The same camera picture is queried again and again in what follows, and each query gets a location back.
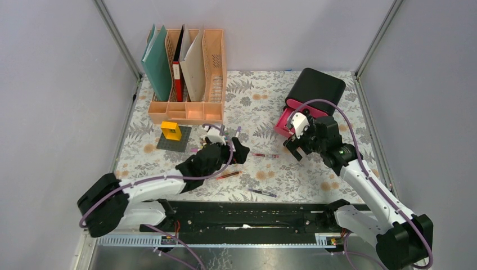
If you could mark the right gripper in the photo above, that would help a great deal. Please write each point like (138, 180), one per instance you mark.
(292, 145)

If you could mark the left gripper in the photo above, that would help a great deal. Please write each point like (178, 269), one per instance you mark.
(241, 151)

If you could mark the white purple marker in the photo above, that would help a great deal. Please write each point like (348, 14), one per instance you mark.
(238, 131)

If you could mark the black pink drawer box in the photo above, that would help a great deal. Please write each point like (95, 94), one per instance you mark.
(310, 84)

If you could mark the red binder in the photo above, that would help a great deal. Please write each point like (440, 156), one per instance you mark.
(178, 81)

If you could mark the beige kraft notebook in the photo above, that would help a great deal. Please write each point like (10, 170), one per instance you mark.
(191, 60)

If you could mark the teal folder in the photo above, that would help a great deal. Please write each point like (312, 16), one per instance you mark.
(156, 65)

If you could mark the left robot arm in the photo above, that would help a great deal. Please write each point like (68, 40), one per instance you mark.
(113, 203)

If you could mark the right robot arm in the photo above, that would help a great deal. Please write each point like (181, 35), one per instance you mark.
(399, 236)

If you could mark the dark red pen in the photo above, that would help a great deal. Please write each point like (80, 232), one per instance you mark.
(265, 155)

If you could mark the purple pen near front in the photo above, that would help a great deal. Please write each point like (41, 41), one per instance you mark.
(265, 193)

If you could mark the orange plastic file organizer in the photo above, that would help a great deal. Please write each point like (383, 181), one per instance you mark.
(211, 108)

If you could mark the floral table mat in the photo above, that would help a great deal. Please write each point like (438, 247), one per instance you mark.
(254, 100)

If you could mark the yellow block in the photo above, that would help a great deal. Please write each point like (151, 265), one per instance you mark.
(171, 130)

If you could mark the grey baseplate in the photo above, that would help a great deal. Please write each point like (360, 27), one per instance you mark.
(177, 146)

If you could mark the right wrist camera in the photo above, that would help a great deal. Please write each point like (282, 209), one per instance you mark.
(299, 123)

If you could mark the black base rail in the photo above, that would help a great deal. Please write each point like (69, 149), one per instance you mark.
(249, 223)

